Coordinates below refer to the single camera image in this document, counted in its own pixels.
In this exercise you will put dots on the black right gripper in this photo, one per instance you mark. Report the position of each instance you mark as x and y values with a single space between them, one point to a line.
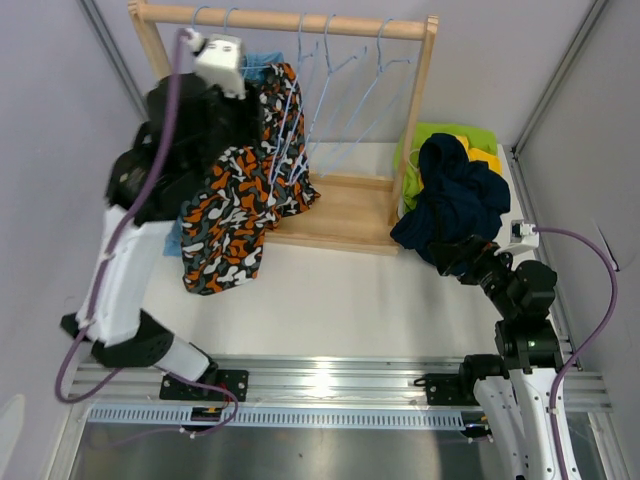
473 249

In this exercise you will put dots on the navy blue shorts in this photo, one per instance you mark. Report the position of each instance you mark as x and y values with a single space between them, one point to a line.
452 212

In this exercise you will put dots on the yellow shorts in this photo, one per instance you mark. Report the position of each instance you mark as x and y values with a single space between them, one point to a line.
475 154

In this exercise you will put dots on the lime green shorts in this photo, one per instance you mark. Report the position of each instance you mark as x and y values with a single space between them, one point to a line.
441 154

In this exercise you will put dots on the blue hanger of yellow shorts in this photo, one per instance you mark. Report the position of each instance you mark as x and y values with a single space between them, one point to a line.
332 69

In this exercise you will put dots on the orange camouflage shorts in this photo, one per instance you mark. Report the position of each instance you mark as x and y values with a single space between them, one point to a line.
225 224

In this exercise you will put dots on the blue hanger of camouflage shorts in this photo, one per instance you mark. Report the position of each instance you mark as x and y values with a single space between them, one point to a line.
282 139

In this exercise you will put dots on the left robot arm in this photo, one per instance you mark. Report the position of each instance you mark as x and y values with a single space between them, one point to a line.
148 186

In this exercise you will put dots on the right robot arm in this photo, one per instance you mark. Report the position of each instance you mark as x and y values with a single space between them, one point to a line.
525 350

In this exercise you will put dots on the light blue shorts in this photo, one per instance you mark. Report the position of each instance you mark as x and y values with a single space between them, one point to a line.
254 67

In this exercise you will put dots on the white plastic basket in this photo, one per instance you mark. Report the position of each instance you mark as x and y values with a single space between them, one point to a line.
413 184

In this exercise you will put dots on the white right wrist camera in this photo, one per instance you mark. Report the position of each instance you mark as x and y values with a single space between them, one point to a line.
523 238

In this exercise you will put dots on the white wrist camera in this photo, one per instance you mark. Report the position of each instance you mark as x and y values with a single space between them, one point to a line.
523 238
218 61

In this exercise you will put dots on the aluminium mounting rail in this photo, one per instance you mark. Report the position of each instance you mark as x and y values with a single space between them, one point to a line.
313 392

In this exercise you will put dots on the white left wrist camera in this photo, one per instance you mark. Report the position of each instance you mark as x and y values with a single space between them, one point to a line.
218 61

